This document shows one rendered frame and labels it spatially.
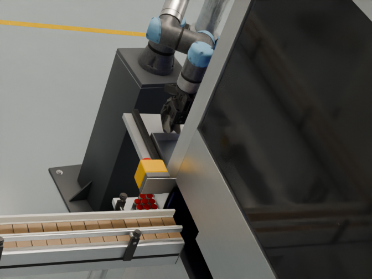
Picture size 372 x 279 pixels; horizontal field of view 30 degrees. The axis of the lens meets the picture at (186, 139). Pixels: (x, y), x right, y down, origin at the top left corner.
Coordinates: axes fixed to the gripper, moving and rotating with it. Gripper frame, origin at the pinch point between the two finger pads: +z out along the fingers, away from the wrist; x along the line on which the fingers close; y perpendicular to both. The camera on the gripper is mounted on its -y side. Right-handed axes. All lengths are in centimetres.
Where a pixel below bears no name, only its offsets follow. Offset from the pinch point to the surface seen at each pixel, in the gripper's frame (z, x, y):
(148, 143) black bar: 1.6, -7.7, 4.9
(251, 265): -24, -12, 76
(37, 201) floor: 92, -16, -54
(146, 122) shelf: 3.7, -3.6, -8.0
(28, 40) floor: 93, 3, -187
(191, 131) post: -27.0, -12.4, 31.7
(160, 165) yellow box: -11.7, -15.8, 29.3
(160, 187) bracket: -7.4, -16.0, 34.0
